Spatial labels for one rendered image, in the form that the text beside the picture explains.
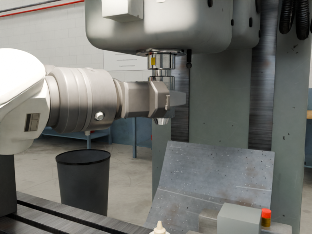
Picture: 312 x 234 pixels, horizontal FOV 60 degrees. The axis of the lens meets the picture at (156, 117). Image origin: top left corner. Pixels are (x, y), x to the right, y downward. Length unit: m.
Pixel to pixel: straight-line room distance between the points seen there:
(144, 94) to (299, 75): 0.49
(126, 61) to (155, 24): 5.22
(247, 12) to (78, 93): 0.35
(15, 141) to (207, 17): 0.29
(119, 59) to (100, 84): 5.32
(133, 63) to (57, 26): 2.27
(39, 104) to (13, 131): 0.05
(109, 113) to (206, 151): 0.51
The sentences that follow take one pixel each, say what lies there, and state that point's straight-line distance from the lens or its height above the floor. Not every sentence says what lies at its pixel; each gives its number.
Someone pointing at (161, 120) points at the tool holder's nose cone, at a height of 1.19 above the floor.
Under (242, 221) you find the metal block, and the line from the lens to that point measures 0.44.
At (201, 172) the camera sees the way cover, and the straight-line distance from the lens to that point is 0.82.
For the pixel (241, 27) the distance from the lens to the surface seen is 0.54.
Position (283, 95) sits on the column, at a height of 1.23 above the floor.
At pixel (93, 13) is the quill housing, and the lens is 0.44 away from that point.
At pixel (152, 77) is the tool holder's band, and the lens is 0.45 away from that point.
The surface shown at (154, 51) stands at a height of 1.31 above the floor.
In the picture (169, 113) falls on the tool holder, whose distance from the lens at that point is 0.45.
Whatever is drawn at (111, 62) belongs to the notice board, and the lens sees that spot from 5.81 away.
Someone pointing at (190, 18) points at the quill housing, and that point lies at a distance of 0.36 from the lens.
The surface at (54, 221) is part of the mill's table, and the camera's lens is 0.77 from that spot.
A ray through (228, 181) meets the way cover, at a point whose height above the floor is 0.99.
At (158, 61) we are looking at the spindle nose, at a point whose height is 1.29.
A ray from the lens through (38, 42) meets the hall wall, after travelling 7.38.
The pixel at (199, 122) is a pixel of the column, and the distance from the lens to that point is 0.84.
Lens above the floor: 1.25
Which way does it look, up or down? 7 degrees down
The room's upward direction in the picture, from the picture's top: straight up
